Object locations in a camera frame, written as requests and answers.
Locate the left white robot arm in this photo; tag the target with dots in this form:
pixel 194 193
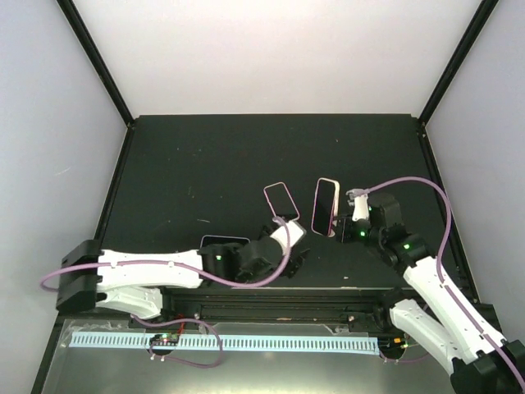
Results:
pixel 91 277

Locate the light blue slotted cable duct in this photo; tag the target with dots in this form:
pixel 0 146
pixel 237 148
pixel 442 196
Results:
pixel 254 343

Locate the right black frame post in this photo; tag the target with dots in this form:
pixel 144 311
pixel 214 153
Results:
pixel 460 53

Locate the small circuit board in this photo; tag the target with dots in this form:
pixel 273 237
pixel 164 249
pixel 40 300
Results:
pixel 164 339
pixel 395 343

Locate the phone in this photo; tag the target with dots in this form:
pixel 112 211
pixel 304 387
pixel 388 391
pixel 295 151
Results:
pixel 281 202
pixel 208 240
pixel 325 207

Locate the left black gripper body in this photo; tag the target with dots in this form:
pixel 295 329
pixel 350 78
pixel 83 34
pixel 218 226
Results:
pixel 290 267

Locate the phone in lilac case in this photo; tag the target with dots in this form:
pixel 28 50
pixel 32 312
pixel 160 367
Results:
pixel 208 240

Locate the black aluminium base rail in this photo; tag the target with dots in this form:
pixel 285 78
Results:
pixel 353 306

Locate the left small circuit board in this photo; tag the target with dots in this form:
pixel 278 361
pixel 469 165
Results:
pixel 164 339

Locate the black table mat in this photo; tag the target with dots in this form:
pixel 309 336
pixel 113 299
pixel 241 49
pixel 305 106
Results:
pixel 186 177

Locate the right small circuit board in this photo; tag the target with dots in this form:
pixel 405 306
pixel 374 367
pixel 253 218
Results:
pixel 395 343

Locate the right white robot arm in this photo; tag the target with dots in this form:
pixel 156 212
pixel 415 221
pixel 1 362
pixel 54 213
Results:
pixel 477 357

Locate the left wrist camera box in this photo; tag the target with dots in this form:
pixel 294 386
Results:
pixel 288 234

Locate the black frame post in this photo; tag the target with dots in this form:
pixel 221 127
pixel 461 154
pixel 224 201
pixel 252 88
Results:
pixel 460 53
pixel 81 31

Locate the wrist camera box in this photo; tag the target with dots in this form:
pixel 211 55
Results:
pixel 288 234
pixel 358 200

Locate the phone in pink case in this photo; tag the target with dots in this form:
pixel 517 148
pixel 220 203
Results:
pixel 281 202

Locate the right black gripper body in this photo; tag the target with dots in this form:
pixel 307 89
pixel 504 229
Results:
pixel 349 235

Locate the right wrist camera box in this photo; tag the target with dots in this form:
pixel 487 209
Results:
pixel 358 200

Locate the left black frame post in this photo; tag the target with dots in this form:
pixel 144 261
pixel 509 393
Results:
pixel 81 31

